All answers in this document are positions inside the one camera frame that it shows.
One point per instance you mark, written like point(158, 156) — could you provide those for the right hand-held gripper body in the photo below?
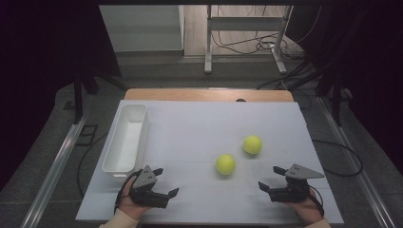
point(291, 188)

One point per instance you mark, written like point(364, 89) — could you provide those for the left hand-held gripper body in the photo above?
point(146, 190)

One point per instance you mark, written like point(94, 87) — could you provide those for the yellow tennis ball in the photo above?
point(252, 144)
point(225, 164)

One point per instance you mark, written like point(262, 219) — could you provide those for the white rectangular plastic bin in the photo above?
point(125, 142)

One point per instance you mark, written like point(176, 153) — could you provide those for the person's left hand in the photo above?
point(131, 207)

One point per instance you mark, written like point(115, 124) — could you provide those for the person's right hand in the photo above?
point(305, 210)

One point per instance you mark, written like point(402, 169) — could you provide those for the white paper sheet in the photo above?
point(202, 133)

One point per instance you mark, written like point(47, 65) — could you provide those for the black tripod stand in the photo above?
point(78, 95)
point(335, 95)

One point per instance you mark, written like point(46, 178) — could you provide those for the white cabinet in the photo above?
point(142, 28)

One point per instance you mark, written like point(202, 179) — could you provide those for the aluminium floor rail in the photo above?
point(53, 174)
point(358, 164)

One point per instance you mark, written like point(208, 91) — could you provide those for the white metal stand frame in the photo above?
point(244, 23)

